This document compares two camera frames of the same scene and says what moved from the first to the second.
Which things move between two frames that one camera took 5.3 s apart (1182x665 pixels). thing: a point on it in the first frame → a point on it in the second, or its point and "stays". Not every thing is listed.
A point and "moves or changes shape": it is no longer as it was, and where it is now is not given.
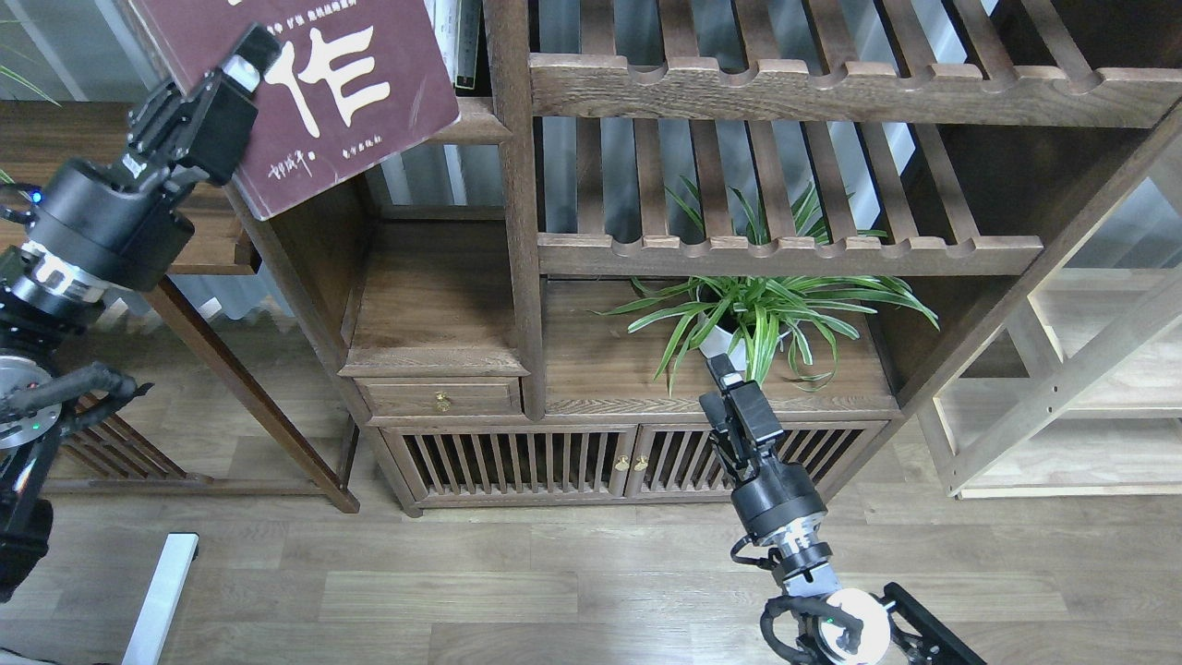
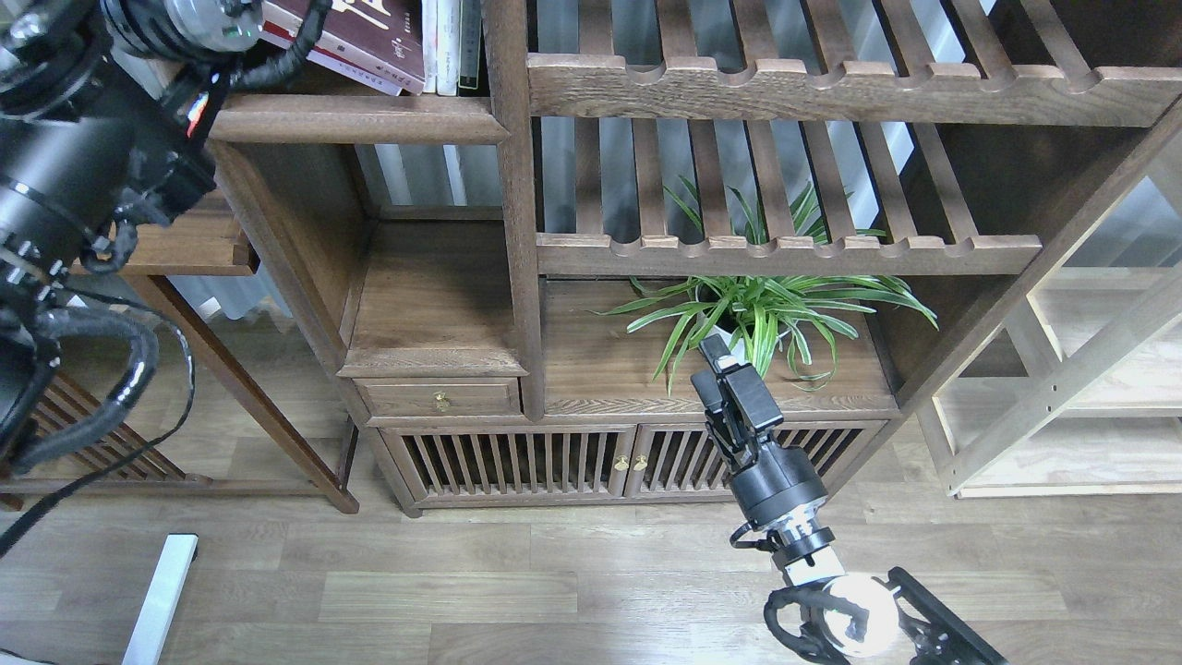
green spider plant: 750,318 stays
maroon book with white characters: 358,82 moves or changes shape
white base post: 180,552 stays
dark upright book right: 467,38 stays
